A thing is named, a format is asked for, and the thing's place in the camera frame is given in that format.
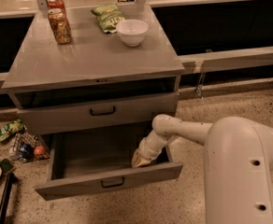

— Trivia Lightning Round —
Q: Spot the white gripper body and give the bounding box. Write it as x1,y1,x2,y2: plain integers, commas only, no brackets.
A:
138,131,176,161

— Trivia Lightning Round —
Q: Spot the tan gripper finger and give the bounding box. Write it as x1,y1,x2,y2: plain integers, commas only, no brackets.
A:
131,149,151,168

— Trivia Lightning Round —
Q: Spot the grey drawer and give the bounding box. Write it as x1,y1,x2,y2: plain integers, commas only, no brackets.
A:
36,122,183,201
18,92,178,134

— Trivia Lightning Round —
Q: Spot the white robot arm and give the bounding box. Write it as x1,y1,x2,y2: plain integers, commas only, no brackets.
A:
132,115,273,224

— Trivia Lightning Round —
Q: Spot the grey drawer cabinet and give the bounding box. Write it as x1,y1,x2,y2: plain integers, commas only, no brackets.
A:
1,3,185,147

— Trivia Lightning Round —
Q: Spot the grey top drawer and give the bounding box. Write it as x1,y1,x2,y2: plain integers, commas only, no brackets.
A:
18,92,178,134

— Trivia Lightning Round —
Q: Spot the orange fruit in basket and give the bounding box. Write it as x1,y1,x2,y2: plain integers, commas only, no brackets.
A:
34,145,46,160

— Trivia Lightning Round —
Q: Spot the blue can in basket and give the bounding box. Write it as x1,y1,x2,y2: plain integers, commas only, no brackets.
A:
19,144,34,160

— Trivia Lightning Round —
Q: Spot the white bowl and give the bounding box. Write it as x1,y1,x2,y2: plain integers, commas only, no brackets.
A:
116,20,149,47

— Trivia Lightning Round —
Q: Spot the black stand leg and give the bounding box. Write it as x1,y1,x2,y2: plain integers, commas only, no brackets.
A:
0,173,17,224

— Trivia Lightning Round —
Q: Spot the green sponge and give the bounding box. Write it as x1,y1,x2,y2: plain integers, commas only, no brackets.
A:
0,159,15,175

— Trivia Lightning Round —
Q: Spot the green chip bag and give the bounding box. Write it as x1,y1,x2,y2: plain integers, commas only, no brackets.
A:
91,4,125,34

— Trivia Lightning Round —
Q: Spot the green snack bag on floor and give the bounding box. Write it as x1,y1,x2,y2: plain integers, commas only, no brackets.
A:
0,119,24,142

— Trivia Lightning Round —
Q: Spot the grey railing beam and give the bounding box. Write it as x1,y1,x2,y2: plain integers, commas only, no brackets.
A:
180,46,273,74

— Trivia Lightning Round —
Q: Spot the gold soda can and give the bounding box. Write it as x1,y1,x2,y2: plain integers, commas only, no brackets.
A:
48,8,72,44

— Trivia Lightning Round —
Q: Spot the red soda can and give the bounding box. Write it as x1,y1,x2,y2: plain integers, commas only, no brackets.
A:
48,0,66,15

